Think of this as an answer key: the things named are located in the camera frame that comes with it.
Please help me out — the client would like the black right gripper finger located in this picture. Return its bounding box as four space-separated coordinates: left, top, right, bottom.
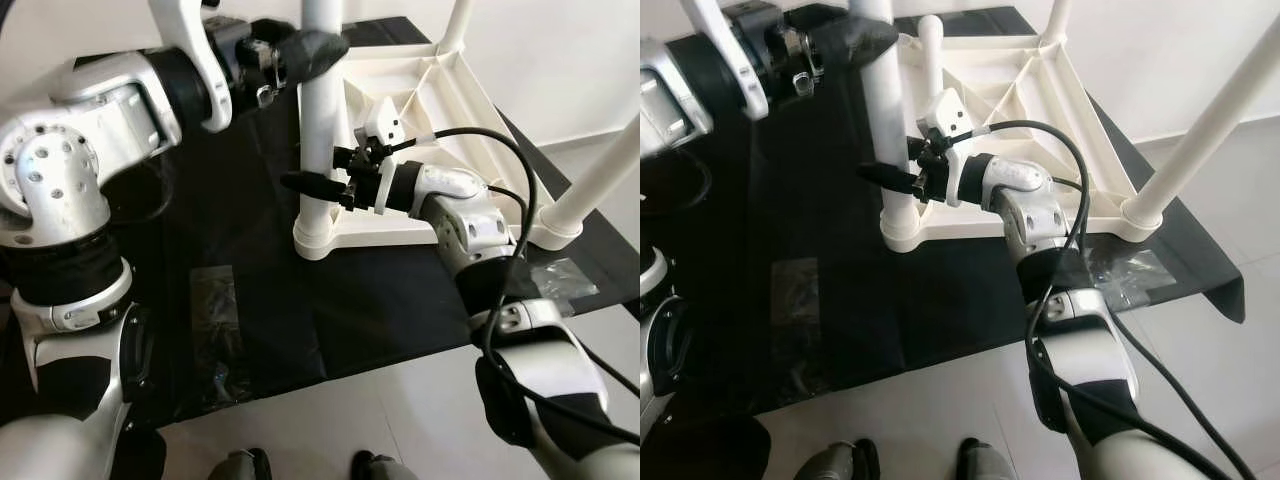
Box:
282 172 348 202
858 163 923 197

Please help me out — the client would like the white plastic children table top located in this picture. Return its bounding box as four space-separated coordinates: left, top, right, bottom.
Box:
293 40 584 263
878 35 1171 253

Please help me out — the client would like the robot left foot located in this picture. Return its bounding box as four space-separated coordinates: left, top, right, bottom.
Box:
208 447 273 480
800 440 881 480

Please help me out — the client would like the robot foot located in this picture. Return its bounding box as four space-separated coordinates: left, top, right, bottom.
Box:
350 450 411 480
800 440 881 480
955 438 1021 480
208 447 273 480

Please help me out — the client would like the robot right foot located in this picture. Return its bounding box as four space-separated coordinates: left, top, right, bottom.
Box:
350 450 411 480
955 438 1021 480

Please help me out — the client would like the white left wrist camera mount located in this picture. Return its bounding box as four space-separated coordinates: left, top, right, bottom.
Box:
680 0 771 121
148 0 236 133

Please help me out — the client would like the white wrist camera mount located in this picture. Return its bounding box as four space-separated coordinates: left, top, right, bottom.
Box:
920 88 976 206
680 0 771 121
355 95 406 216
148 0 236 133

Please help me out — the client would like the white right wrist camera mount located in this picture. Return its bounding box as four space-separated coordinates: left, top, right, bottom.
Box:
920 88 976 206
355 95 406 216

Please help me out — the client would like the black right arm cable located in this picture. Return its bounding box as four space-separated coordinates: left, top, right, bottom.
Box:
395 126 641 446
965 120 1261 480

